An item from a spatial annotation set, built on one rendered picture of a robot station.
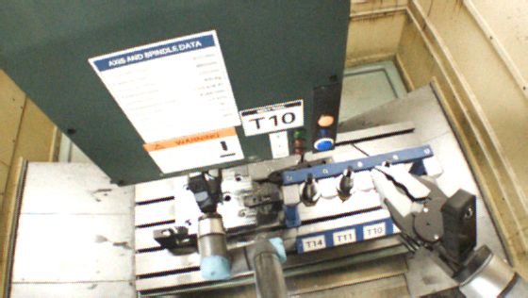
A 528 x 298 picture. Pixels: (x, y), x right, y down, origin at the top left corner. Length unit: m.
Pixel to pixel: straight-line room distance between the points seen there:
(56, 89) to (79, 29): 0.11
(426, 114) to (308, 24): 1.37
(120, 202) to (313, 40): 1.55
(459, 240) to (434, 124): 1.26
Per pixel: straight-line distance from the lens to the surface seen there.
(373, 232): 1.36
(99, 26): 0.45
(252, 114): 0.58
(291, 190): 1.09
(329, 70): 0.54
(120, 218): 1.86
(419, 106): 1.82
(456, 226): 0.51
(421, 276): 1.59
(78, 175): 1.98
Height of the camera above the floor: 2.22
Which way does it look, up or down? 60 degrees down
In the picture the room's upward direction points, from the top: 11 degrees counter-clockwise
